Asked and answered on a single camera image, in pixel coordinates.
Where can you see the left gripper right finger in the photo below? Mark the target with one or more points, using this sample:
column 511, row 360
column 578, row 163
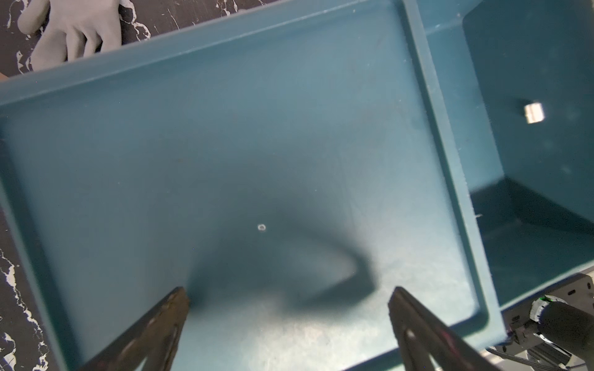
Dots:
column 425, row 342

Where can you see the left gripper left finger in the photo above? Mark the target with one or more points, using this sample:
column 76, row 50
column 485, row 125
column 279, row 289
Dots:
column 151, row 343

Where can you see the teal drawer cabinet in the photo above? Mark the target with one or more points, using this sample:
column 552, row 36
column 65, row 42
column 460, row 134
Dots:
column 288, row 166

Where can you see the teal pulled-out drawer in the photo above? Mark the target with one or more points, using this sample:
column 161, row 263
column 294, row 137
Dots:
column 517, row 82

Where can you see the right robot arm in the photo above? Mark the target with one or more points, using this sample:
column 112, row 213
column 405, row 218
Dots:
column 552, row 329

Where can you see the grey work glove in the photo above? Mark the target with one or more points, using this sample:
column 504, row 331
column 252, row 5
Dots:
column 73, row 29

